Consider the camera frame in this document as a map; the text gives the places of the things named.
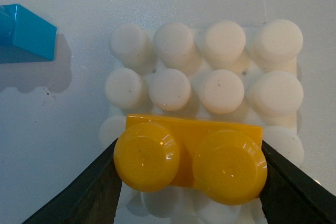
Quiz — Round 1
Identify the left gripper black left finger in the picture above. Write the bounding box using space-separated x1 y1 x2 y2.
24 141 122 223

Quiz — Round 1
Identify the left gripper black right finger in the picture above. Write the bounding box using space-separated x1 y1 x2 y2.
259 141 335 223

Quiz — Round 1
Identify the yellow toy block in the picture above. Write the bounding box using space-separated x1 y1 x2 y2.
113 114 268 205

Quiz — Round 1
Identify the blue toy block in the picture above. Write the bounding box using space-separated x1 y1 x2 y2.
1 4 57 64

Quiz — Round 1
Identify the white studded base plate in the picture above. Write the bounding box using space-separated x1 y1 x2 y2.
98 19 305 224

